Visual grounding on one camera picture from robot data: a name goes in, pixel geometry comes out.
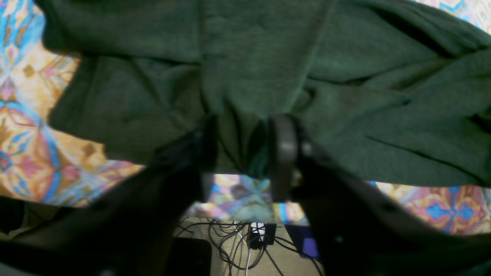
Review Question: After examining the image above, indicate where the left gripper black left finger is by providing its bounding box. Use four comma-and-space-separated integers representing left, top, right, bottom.
1, 115, 217, 276

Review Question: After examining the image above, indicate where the dark green long-sleeve shirt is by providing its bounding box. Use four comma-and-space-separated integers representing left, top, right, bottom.
35, 0, 491, 186

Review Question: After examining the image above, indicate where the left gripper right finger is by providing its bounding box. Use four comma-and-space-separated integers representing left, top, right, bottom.
267, 115, 490, 276

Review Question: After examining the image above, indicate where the patterned pastel tablecloth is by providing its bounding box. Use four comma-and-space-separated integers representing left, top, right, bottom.
0, 0, 490, 234

